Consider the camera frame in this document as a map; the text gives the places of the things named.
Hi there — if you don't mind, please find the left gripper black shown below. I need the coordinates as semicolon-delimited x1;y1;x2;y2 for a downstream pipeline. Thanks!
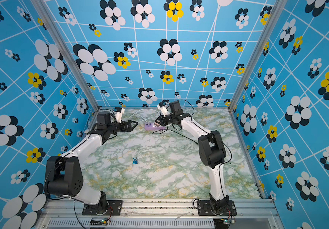
107;120;138;135

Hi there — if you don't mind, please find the purple power strip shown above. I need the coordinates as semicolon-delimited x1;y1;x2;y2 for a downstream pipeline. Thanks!
144;123;166;131

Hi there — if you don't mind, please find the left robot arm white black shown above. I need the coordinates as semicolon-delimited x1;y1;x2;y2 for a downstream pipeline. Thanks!
44;108;138;215

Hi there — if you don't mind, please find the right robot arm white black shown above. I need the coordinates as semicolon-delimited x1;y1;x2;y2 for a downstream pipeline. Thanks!
156;101;229;215

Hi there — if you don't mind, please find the blue mp3 player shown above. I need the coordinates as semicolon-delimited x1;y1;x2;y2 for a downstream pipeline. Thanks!
133;157;138;165

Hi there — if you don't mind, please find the left green circuit board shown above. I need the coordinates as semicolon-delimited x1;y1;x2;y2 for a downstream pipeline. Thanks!
90;219;110;227

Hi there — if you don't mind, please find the green circuit board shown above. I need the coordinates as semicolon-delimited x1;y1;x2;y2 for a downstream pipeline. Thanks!
213;219;231;229
90;219;110;227

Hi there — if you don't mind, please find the right green circuit board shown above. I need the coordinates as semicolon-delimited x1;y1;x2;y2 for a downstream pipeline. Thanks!
213;219;231;229

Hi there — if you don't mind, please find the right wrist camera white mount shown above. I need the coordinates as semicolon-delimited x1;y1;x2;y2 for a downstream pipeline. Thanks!
157;102;169;116

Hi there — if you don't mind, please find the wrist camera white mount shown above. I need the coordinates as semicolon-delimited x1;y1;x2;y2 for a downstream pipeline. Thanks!
114;107;125;123
157;102;169;116

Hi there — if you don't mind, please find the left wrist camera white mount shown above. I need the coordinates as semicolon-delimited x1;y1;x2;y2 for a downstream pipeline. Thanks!
114;107;125;123

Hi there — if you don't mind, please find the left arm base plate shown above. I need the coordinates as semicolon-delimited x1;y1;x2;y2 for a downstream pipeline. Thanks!
82;200;123;216

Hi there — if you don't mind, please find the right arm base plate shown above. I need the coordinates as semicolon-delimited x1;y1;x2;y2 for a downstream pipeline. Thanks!
195;200;238;217

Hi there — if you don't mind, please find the aluminium front rail frame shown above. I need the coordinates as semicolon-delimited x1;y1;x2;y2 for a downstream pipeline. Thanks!
36;199;285;229

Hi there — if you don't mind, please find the left aluminium corner post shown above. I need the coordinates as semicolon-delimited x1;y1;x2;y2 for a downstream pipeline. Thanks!
31;1;99;111

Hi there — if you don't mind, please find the aluminium corner post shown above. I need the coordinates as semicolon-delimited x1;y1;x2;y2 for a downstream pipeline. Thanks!
229;0;287;112
31;1;99;111

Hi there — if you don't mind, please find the right aluminium corner post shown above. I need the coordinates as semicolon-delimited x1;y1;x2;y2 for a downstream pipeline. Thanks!
229;0;287;112

